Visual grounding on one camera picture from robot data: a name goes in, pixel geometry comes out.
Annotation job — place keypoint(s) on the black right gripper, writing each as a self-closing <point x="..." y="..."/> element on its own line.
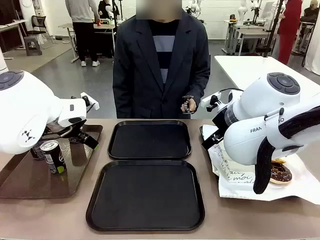
<point x="219" y="123"/>

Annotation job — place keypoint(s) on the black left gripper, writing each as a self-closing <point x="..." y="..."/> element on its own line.
<point x="78" y="131"/>

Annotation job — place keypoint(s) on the black Pepsi can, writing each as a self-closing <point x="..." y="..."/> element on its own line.
<point x="53" y="160"/>
<point x="37" y="153"/>

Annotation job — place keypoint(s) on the metal serving tongs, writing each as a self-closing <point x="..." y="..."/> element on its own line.
<point x="186" y="105"/>

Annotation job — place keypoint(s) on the person's right forearm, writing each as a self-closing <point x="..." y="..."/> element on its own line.
<point x="122" y="100"/>

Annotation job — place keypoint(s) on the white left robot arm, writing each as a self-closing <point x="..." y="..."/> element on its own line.
<point x="25" y="112"/>

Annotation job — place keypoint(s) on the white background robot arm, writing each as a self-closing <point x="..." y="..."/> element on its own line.
<point x="242" y="12"/>

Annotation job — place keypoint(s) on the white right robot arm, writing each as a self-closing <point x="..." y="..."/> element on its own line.
<point x="250" y="140"/>

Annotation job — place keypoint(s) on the person's left forearm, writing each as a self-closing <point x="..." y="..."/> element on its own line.
<point x="202" y="87"/>

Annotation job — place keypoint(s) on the person's left hand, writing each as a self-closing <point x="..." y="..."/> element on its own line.
<point x="193" y="106"/>

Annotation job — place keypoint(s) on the brown plastic tray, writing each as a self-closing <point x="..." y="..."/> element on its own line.
<point x="75" y="175"/>

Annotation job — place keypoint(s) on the flat printed paper box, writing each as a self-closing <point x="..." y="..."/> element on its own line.
<point x="237" y="175"/>

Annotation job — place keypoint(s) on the small black serving tray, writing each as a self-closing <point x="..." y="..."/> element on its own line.
<point x="150" y="142"/>

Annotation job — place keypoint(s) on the large black serving tray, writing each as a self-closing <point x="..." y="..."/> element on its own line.
<point x="145" y="197"/>

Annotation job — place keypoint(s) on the chocolate sprinkled donut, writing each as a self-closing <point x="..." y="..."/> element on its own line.
<point x="282" y="175"/>

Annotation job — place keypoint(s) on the person in dark blazer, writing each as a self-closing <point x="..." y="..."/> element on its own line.
<point x="140" y="75"/>

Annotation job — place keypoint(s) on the white paper sheet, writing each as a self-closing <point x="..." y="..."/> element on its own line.
<point x="287" y="190"/>

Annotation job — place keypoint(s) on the black tripod stand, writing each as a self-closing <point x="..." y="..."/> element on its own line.
<point x="265" y="53"/>

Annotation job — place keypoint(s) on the grey step stool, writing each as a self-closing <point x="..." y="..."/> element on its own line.
<point x="33" y="46"/>

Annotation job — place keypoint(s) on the person in grey top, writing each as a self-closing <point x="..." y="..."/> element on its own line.
<point x="82" y="30"/>

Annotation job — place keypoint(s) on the white lab table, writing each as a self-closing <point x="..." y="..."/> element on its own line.
<point x="250" y="33"/>

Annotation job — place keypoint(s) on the small red object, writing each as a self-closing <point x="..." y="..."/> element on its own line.
<point x="99" y="23"/>

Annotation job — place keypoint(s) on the grey work table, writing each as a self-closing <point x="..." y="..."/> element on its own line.
<point x="67" y="25"/>

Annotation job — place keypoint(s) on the white cylindrical appliance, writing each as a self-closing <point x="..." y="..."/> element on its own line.
<point x="2" y="62"/>

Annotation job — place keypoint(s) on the black office chair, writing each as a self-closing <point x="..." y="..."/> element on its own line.
<point x="38" y="22"/>

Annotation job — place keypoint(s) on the person in black clothes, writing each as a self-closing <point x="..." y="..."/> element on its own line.
<point x="103" y="8"/>

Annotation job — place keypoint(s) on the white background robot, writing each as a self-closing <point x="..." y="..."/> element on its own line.
<point x="196" y="7"/>

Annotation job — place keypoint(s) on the white draped cloth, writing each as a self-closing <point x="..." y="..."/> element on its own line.
<point x="313" y="50"/>

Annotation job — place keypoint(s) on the white desk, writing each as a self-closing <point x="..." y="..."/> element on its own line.
<point x="10" y="25"/>

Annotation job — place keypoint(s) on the person in red dress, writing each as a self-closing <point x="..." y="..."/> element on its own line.
<point x="290" y="25"/>

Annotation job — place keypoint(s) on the seated person in black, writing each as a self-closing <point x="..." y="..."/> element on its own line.
<point x="311" y="12"/>

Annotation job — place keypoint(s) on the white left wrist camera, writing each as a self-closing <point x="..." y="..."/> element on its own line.
<point x="92" y="103"/>

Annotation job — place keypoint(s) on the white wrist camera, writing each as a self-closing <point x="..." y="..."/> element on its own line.
<point x="210" y="98"/>
<point x="92" y="103"/>

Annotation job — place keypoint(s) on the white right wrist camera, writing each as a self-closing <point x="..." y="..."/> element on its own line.
<point x="210" y="98"/>

